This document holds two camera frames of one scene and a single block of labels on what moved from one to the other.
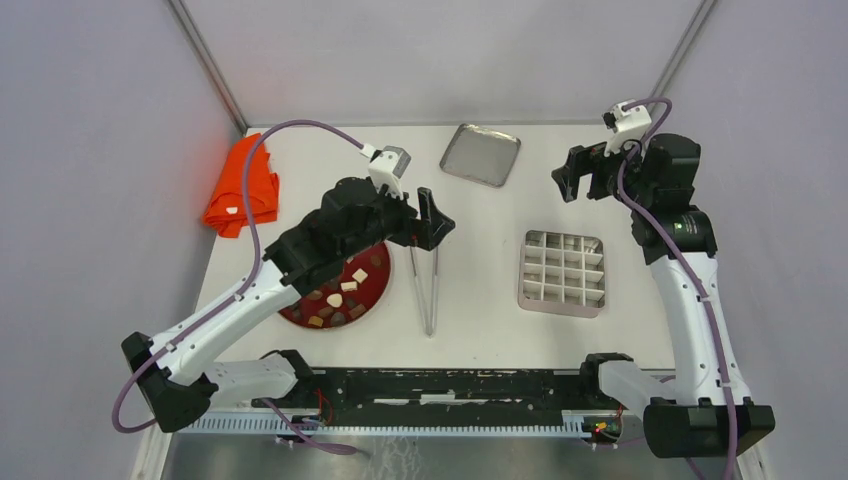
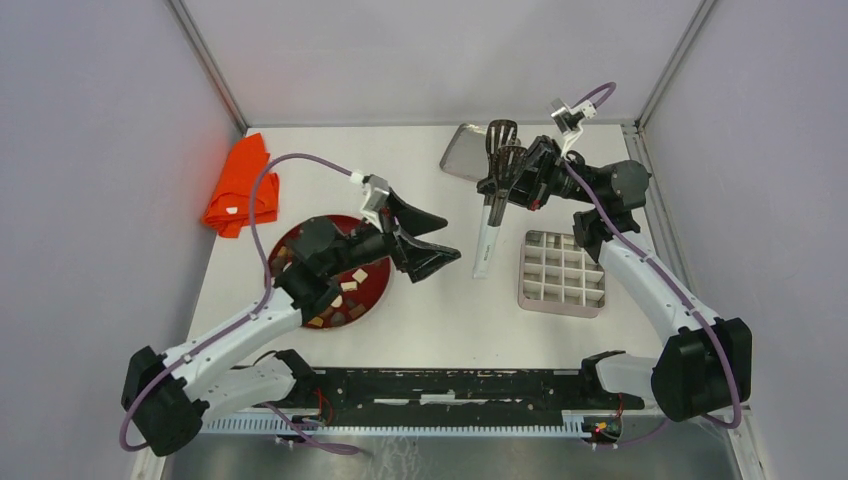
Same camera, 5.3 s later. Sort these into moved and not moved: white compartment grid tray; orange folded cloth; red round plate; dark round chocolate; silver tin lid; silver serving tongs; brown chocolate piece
Moved: silver serving tongs
Not moved: brown chocolate piece; silver tin lid; orange folded cloth; dark round chocolate; white compartment grid tray; red round plate
